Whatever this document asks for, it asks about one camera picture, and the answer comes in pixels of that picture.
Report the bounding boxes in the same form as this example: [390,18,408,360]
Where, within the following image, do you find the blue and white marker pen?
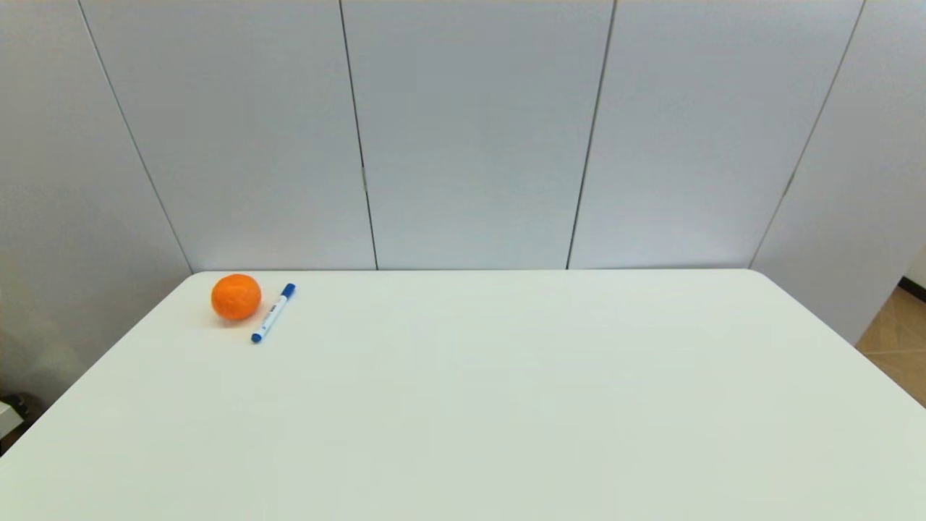
[250,283,296,344]

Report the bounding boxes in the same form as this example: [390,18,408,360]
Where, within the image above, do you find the orange fruit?
[211,273,262,321]

